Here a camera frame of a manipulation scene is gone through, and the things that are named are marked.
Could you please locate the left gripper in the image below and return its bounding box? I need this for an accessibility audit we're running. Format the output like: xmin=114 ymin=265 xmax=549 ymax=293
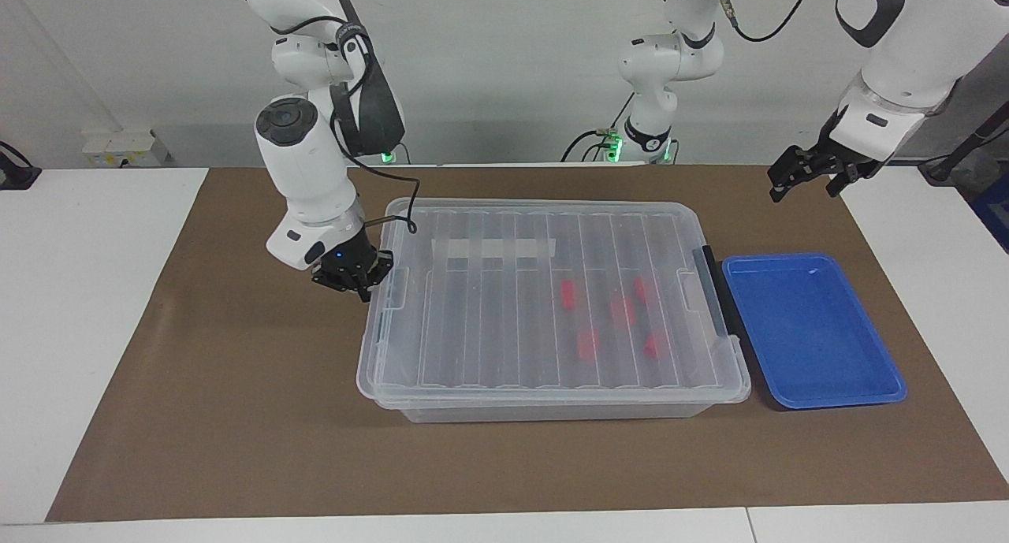
xmin=768 ymin=114 xmax=881 ymax=204

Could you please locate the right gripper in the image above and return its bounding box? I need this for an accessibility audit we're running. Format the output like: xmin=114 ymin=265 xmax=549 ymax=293
xmin=311 ymin=226 xmax=394 ymax=303

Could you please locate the clear plastic storage box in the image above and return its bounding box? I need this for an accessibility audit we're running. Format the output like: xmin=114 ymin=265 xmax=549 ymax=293
xmin=357 ymin=199 xmax=751 ymax=425

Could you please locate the black stand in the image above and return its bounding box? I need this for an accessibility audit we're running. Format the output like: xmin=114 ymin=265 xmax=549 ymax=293
xmin=919 ymin=100 xmax=1009 ymax=186
xmin=0 ymin=140 xmax=43 ymax=191

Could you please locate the blue plastic tray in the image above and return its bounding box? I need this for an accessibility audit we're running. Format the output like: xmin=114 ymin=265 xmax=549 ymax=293
xmin=721 ymin=252 xmax=908 ymax=411

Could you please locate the blue crate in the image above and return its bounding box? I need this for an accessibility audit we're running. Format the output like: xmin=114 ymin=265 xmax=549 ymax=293
xmin=971 ymin=171 xmax=1009 ymax=254

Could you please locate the black cable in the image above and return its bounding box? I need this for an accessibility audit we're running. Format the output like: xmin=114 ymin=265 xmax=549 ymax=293
xmin=560 ymin=92 xmax=636 ymax=164
xmin=713 ymin=0 xmax=821 ymax=44
xmin=330 ymin=21 xmax=421 ymax=236

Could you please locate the white wall socket strip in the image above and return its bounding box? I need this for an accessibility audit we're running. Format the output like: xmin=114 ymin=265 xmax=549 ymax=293
xmin=81 ymin=128 xmax=171 ymax=169

